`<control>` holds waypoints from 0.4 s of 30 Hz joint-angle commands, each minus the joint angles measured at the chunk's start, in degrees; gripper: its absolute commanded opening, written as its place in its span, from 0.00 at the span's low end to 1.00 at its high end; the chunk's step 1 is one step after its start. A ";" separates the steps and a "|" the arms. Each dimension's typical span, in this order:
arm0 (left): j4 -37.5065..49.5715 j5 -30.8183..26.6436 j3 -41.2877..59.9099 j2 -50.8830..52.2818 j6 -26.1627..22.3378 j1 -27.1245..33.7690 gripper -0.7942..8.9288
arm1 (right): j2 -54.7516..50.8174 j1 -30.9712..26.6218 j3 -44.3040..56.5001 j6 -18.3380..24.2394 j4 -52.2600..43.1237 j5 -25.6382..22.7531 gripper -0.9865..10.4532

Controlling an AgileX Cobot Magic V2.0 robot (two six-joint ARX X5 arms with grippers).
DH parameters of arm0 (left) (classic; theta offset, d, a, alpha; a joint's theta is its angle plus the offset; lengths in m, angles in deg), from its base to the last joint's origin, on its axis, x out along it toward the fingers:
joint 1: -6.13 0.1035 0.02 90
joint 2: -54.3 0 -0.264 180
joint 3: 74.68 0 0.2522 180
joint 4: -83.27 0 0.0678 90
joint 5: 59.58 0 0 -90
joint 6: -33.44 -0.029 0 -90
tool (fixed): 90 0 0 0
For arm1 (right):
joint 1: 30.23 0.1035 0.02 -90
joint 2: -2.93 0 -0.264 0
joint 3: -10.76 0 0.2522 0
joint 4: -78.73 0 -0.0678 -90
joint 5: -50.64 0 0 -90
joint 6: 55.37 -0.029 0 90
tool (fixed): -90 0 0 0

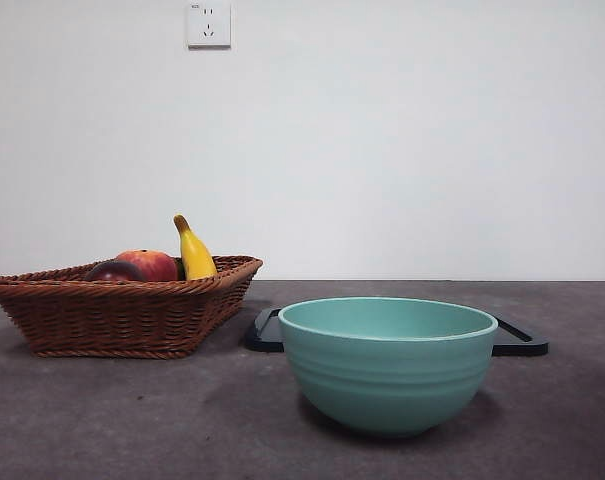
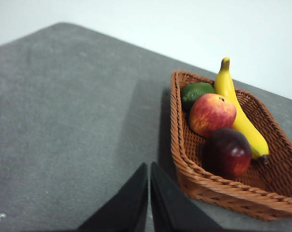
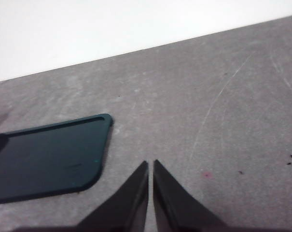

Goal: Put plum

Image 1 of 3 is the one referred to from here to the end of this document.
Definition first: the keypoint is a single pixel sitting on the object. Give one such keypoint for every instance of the teal ceramic bowl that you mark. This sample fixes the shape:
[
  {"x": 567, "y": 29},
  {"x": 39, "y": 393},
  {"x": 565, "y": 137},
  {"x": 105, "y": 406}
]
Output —
[{"x": 387, "y": 380}]

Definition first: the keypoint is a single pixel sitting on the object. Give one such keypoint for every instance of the dark purple plum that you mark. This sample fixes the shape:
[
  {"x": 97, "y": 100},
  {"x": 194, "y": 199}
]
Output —
[{"x": 114, "y": 272}]

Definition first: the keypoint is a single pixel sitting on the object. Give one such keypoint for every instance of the black rectangular tray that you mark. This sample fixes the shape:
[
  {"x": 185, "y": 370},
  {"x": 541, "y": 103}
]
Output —
[{"x": 264, "y": 340}]

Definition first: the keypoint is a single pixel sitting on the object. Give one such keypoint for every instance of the yellow banana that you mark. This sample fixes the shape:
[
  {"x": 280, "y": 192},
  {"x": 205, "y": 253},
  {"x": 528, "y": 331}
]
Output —
[{"x": 196, "y": 255}]

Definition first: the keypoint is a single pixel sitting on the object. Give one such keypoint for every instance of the red orange peach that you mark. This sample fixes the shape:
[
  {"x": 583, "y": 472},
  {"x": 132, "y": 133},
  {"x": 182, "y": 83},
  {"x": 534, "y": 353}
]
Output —
[{"x": 154, "y": 265}]

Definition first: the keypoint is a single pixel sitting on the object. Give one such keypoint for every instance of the brown wicker basket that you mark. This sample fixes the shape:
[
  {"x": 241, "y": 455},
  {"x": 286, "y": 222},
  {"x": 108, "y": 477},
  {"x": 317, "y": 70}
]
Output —
[{"x": 117, "y": 320}]

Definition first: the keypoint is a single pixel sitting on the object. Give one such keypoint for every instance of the white wall socket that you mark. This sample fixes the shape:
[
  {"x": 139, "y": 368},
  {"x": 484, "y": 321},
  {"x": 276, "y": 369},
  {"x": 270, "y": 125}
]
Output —
[{"x": 209, "y": 25}]

